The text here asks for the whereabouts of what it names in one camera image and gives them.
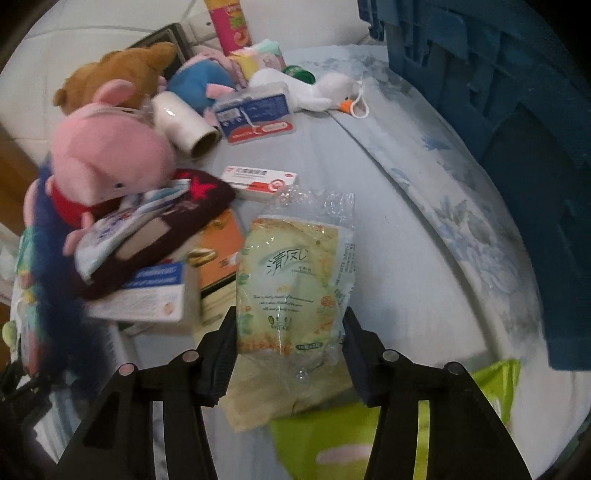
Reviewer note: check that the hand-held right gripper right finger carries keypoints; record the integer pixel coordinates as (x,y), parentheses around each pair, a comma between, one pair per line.
(358,369)

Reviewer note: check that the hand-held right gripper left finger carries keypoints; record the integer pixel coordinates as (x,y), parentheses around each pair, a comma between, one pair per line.
(224,364)

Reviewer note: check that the clear yellow tissue packet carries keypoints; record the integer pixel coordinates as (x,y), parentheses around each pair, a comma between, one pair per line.
(286,286)

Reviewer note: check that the blue plastic crate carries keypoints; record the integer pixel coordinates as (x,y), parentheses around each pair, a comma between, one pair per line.
(508,115)

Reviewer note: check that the flat yellow packet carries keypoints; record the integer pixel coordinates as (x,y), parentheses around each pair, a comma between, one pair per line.
(258,406)

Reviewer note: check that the green pink pad pack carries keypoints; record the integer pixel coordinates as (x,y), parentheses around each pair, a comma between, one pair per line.
(332,443)

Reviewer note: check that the white blue medicine box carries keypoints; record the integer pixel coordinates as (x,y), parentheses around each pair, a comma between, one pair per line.
(138,295)

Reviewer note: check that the orange box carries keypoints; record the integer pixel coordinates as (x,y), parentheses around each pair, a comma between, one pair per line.
(219,249)

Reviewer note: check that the white wipes packet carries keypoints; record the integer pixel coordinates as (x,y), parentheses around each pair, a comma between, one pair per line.
(115,230)

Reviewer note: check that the red white medicine box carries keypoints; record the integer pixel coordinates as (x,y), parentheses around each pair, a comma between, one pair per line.
(258,177)

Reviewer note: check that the pink pig plush red dress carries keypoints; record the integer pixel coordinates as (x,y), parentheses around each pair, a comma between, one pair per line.
(106,152)

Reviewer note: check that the white plastic bag roll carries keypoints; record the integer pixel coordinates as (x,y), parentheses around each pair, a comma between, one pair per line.
(178,115)

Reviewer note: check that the white box blue red label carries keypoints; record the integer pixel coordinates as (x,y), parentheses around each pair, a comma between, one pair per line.
(254,110)

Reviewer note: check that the white goose plush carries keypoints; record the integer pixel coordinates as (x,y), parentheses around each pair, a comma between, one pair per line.
(323,90)

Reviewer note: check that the blue pig plush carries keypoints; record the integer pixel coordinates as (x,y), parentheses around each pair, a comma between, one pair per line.
(198,78)

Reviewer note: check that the small green round object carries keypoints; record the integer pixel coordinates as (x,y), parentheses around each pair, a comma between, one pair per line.
(300,73)

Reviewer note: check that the pastel tissue pack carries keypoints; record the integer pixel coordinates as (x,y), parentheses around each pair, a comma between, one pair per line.
(263,60)

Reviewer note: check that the brown teddy bear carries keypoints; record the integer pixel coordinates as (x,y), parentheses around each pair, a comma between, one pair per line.
(129,64)

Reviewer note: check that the black gift box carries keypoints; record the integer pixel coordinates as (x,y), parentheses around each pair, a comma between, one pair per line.
(178,39)

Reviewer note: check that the pink yellow cylindrical can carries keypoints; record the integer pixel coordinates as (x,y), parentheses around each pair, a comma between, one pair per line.
(231,27)

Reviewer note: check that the white wall socket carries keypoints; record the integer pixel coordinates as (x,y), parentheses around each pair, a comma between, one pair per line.
(201,28)

